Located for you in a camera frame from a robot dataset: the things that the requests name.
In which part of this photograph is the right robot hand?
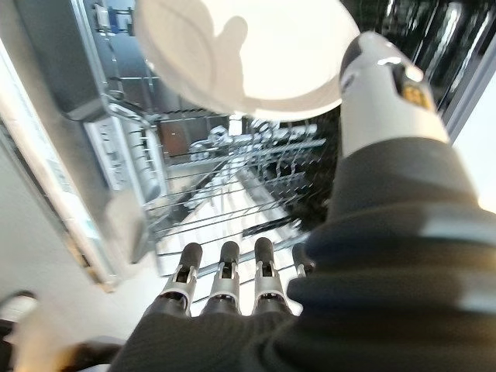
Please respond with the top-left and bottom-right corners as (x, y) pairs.
(110, 30), (496, 372)

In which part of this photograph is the cream round plate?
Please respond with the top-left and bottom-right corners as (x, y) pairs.
(134, 0), (249, 114)
(166, 0), (362, 122)

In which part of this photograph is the dishwasher door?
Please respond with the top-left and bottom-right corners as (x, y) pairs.
(0, 38), (119, 292)

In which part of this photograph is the grey cutlery basket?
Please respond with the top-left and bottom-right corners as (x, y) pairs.
(83, 115), (168, 203)

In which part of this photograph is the dishwasher wire rack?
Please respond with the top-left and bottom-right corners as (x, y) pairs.
(102, 92), (343, 308)

